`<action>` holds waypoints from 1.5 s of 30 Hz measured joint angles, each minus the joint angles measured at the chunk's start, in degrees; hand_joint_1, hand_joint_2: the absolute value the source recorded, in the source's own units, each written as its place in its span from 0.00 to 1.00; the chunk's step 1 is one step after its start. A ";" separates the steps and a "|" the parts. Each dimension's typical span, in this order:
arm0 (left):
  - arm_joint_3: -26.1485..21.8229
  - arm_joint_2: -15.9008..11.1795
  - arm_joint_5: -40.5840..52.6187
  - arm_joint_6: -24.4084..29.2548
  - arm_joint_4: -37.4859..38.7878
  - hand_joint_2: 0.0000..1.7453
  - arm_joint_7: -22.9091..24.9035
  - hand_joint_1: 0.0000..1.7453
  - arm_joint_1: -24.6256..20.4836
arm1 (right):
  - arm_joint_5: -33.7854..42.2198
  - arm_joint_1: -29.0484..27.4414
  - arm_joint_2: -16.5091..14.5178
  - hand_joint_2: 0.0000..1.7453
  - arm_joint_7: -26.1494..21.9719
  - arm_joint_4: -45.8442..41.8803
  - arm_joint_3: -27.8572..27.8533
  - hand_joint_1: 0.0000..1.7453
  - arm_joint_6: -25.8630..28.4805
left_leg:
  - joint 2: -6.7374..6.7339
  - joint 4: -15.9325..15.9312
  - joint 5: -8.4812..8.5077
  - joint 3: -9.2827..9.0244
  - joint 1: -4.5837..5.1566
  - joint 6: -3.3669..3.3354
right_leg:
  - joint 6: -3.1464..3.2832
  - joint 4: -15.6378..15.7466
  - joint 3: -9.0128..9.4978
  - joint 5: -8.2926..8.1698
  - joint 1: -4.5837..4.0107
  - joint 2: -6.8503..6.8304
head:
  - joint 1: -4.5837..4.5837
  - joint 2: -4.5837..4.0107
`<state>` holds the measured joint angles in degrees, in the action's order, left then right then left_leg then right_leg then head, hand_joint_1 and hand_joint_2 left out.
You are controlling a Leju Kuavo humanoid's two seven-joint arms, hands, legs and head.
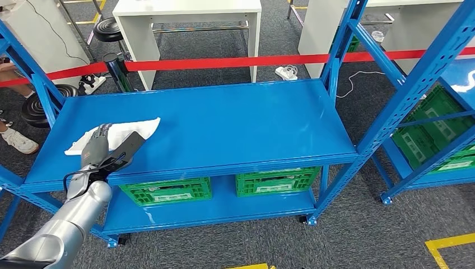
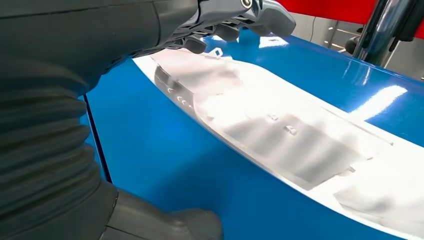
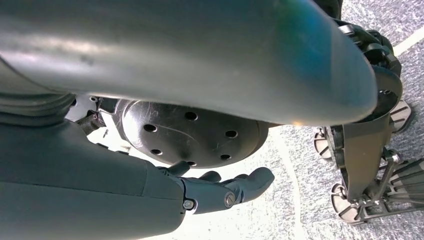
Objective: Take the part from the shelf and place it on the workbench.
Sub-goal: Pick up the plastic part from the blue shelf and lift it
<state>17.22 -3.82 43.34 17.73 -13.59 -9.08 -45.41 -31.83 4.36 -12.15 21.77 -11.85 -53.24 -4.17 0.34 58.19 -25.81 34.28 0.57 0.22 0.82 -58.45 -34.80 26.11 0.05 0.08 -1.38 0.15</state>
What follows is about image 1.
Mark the person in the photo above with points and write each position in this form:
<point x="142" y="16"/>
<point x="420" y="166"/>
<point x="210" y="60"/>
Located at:
<point x="16" y="143"/>

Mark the red barrier belt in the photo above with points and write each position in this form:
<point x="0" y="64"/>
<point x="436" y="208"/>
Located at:
<point x="222" y="62"/>
<point x="55" y="74"/>

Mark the black barrier post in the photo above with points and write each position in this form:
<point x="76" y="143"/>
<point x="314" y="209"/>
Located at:
<point x="118" y="74"/>

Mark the yellow floor tape square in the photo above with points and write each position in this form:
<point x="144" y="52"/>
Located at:
<point x="248" y="266"/>
<point x="445" y="242"/>

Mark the white curved plastic part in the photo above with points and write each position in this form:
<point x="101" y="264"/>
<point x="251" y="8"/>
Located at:
<point x="130" y="130"/>

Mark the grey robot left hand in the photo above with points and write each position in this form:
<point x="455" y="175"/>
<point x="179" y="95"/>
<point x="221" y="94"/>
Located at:
<point x="94" y="148"/>

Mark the white power strip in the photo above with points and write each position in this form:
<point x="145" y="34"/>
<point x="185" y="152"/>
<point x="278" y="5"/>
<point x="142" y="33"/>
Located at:
<point x="91" y="83"/>
<point x="285" y="73"/>

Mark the black round stool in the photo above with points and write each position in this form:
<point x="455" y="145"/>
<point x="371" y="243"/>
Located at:
<point x="48" y="107"/>
<point x="107" y="29"/>

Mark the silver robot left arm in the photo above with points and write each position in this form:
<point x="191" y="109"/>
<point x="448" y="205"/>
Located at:
<point x="66" y="222"/>

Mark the pale grey cabinet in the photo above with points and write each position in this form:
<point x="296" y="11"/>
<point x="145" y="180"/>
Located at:
<point x="37" y="37"/>

